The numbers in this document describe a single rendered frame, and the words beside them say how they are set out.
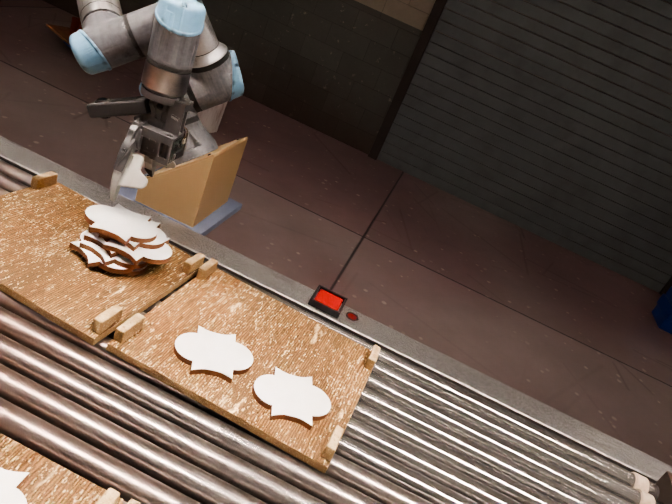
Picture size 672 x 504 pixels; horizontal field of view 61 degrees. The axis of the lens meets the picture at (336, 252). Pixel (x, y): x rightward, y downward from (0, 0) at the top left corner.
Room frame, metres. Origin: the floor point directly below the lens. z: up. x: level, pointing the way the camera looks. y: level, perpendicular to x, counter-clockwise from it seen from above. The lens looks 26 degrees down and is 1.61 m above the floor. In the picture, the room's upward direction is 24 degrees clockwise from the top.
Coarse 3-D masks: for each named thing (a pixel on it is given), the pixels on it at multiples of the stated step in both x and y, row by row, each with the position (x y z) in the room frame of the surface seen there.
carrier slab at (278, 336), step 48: (192, 288) 0.96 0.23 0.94; (240, 288) 1.03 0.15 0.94; (144, 336) 0.77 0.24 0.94; (240, 336) 0.88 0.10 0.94; (288, 336) 0.94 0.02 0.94; (336, 336) 1.01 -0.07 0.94; (192, 384) 0.71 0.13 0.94; (240, 384) 0.76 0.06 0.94; (336, 384) 0.86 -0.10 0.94; (288, 432) 0.70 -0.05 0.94
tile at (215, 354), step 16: (192, 336) 0.81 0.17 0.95; (208, 336) 0.82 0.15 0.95; (224, 336) 0.84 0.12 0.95; (176, 352) 0.76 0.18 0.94; (192, 352) 0.77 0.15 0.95; (208, 352) 0.79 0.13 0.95; (224, 352) 0.80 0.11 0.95; (240, 352) 0.82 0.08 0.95; (192, 368) 0.73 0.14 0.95; (208, 368) 0.75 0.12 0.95; (224, 368) 0.76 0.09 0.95; (240, 368) 0.78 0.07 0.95
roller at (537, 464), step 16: (0, 192) 1.02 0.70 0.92; (176, 288) 0.97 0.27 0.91; (368, 384) 0.94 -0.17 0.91; (384, 384) 0.95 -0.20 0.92; (400, 400) 0.93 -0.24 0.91; (416, 400) 0.94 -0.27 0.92; (432, 416) 0.93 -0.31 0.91; (448, 416) 0.94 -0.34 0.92; (464, 432) 0.92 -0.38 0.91; (480, 432) 0.93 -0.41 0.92; (496, 448) 0.92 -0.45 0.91; (512, 448) 0.93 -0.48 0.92; (528, 464) 0.91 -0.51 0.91; (544, 464) 0.92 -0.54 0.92; (560, 480) 0.91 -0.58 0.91; (576, 480) 0.92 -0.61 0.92; (592, 496) 0.90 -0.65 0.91; (608, 496) 0.91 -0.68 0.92
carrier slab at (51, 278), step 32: (32, 192) 1.04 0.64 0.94; (64, 192) 1.09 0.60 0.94; (0, 224) 0.89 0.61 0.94; (32, 224) 0.93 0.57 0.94; (64, 224) 0.98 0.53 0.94; (0, 256) 0.81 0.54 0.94; (32, 256) 0.84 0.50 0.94; (64, 256) 0.88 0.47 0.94; (0, 288) 0.75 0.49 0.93; (32, 288) 0.77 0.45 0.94; (64, 288) 0.80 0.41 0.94; (96, 288) 0.83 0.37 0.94; (128, 288) 0.87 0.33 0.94; (160, 288) 0.91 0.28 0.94; (64, 320) 0.73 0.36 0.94
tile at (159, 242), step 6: (150, 222) 1.01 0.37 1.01; (156, 222) 1.02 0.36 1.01; (102, 234) 0.90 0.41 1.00; (162, 234) 0.98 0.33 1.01; (114, 240) 0.91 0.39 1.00; (156, 240) 0.95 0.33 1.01; (162, 240) 0.96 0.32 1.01; (132, 246) 0.90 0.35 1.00; (138, 246) 0.92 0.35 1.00; (144, 246) 0.93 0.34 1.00; (150, 246) 0.93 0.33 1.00; (156, 246) 0.94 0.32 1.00; (162, 246) 0.96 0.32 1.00
